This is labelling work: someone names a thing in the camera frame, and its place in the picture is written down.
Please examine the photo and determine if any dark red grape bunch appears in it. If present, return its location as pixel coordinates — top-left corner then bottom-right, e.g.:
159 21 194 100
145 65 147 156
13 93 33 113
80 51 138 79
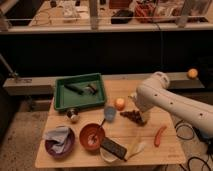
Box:
120 110 146 126

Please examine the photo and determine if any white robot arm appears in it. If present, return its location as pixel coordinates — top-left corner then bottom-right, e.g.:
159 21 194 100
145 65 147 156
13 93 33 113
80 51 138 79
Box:
133 72 213 138

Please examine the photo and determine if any blue plastic cup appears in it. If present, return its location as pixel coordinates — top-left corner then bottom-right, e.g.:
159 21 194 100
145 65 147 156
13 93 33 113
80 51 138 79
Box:
104 106 116 122

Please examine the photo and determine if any orange carrot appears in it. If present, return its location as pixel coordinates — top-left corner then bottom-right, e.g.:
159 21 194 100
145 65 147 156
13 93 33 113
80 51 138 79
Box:
154 125 167 147

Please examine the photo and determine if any orange round fruit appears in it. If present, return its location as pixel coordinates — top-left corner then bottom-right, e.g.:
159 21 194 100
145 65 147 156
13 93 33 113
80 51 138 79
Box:
114 98 125 111

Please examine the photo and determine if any pale yellow banana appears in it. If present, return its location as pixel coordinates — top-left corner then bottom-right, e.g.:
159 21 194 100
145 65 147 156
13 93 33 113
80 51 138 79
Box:
125 140 147 160

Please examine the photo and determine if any black rectangular remote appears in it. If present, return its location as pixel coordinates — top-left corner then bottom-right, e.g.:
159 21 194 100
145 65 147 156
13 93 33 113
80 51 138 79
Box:
101 137 127 160

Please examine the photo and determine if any red bowl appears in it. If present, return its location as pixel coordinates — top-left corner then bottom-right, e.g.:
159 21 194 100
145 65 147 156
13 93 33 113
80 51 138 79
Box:
79 123 105 151

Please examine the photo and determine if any small brown block toy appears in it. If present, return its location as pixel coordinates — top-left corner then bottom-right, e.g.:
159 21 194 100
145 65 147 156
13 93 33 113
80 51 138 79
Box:
85 83 98 95

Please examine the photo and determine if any orange ball on ledge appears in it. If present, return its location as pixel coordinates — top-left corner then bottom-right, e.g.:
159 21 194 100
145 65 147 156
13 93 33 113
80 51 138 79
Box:
187 68 198 79

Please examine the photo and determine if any green plastic tray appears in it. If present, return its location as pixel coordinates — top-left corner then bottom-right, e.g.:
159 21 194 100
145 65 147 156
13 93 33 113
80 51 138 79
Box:
54 73 107 111

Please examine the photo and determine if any metal round tin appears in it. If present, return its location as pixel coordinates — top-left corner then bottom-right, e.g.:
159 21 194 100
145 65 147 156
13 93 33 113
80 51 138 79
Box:
67 108 79 123

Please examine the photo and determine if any purple bowl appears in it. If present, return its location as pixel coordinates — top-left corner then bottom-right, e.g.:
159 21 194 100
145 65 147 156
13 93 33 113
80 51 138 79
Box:
43 126 75 158

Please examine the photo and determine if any grey blue cloth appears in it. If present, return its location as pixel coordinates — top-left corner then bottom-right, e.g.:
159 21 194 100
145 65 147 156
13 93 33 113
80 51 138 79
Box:
43 126 70 154

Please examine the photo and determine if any black basket on shelf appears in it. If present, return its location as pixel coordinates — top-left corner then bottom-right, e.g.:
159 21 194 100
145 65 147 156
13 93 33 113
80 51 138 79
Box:
111 10 133 24

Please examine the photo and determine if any red object on shelf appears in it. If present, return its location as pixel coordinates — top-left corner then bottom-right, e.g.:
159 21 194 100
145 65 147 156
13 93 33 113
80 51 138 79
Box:
134 3 155 23

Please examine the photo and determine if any black cable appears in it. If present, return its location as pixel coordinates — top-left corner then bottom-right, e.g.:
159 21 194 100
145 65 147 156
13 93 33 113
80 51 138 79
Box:
174 119 213 171

